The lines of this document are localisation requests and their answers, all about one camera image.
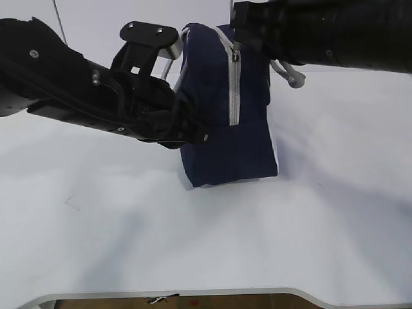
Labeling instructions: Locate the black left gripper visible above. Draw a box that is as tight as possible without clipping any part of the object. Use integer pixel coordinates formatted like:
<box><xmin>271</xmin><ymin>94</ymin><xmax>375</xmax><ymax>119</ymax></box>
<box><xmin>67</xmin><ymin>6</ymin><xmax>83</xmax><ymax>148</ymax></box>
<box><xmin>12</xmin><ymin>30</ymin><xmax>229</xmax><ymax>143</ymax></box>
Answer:
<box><xmin>28</xmin><ymin>41</ymin><xmax>209</xmax><ymax>150</ymax></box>

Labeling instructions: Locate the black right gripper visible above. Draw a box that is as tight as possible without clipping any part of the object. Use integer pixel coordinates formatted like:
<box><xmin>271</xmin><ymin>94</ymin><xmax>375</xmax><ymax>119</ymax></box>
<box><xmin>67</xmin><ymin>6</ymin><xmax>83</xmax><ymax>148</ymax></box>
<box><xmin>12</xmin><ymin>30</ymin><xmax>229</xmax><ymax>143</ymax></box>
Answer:
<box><xmin>230</xmin><ymin>1</ymin><xmax>325</xmax><ymax>64</ymax></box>

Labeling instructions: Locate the navy blue lunch bag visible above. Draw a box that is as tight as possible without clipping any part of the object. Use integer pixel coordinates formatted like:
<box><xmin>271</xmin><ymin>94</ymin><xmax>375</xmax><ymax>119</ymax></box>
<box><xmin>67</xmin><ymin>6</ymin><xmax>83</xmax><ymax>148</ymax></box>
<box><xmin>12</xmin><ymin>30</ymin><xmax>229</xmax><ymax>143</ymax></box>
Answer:
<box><xmin>174</xmin><ymin>23</ymin><xmax>306</xmax><ymax>187</ymax></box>

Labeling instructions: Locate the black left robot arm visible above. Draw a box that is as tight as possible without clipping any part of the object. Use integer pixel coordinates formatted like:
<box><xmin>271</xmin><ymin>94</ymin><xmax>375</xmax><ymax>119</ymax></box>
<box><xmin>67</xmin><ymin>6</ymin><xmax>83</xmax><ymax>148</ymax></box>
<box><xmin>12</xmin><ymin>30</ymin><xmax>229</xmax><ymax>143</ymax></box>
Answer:
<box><xmin>1</xmin><ymin>18</ymin><xmax>209</xmax><ymax>149</ymax></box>

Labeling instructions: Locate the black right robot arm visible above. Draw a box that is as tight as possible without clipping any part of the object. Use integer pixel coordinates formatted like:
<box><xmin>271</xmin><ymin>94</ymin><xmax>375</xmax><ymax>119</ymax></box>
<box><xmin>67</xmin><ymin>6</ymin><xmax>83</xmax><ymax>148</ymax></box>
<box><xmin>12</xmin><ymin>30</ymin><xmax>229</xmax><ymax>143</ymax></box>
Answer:
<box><xmin>230</xmin><ymin>1</ymin><xmax>411</xmax><ymax>74</ymax></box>

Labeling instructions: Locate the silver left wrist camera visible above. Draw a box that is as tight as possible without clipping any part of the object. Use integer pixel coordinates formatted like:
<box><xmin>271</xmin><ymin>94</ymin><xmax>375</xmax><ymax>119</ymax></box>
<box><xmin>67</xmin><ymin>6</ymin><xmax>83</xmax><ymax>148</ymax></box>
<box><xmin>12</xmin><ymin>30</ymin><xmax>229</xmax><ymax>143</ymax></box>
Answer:
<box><xmin>120</xmin><ymin>21</ymin><xmax>183</xmax><ymax>60</ymax></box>

